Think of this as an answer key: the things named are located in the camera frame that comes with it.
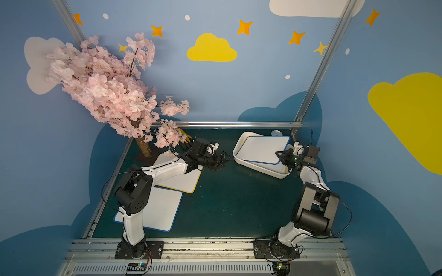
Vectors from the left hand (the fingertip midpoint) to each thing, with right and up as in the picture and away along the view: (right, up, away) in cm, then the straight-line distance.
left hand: (231, 159), depth 87 cm
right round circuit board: (+21, -47, -14) cm, 53 cm away
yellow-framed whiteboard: (-24, -13, +5) cm, 28 cm away
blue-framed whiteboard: (+22, +5, +25) cm, 34 cm away
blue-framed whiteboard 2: (-35, -27, -3) cm, 44 cm away
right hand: (+25, +4, +3) cm, 26 cm away
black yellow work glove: (-24, +11, +6) cm, 27 cm away
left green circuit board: (-42, -46, -14) cm, 64 cm away
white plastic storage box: (+5, -2, +12) cm, 13 cm away
